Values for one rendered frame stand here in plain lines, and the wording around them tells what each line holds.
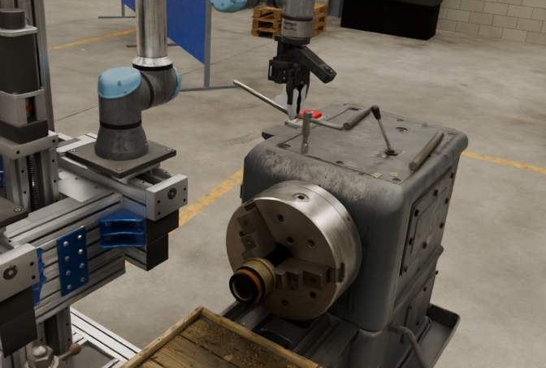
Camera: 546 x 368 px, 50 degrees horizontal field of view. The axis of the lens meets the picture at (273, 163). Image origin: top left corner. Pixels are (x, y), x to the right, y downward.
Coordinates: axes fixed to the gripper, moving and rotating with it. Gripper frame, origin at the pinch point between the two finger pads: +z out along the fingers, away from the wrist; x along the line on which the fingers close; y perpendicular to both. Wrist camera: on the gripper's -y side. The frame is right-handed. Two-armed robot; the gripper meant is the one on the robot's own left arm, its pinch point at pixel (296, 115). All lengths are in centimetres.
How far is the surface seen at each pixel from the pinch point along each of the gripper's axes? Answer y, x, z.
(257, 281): -15.0, 36.4, 24.5
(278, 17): 399, -628, 104
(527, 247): -44, -233, 135
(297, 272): -20.4, 28.9, 23.9
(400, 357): -33, -23, 78
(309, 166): -8.0, 4.6, 10.3
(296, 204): -15.0, 22.4, 11.5
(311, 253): -20.6, 23.5, 21.5
